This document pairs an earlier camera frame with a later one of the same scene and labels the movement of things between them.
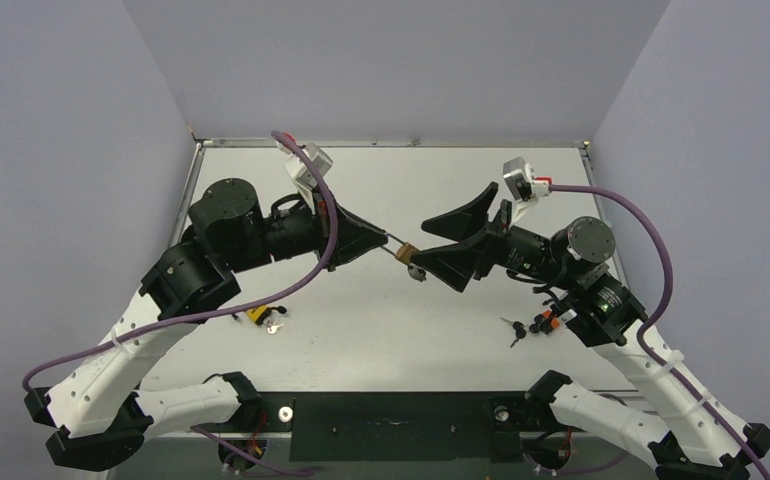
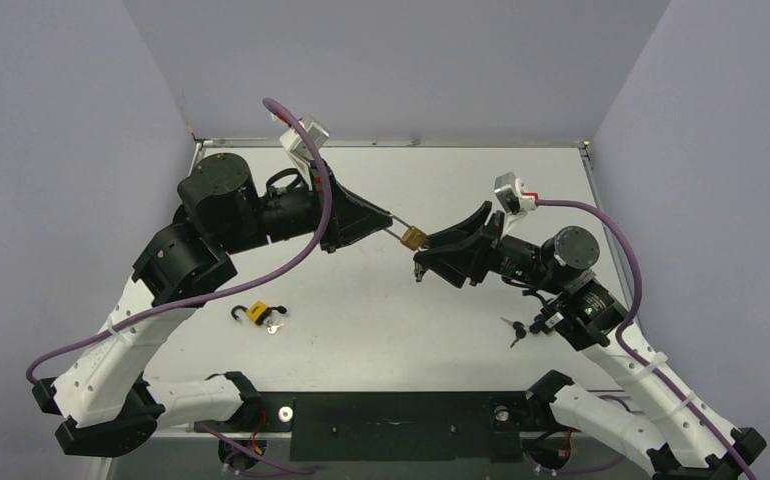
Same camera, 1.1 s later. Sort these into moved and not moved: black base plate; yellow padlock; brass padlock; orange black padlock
Moved: brass padlock
Not moved: orange black padlock; black base plate; yellow padlock
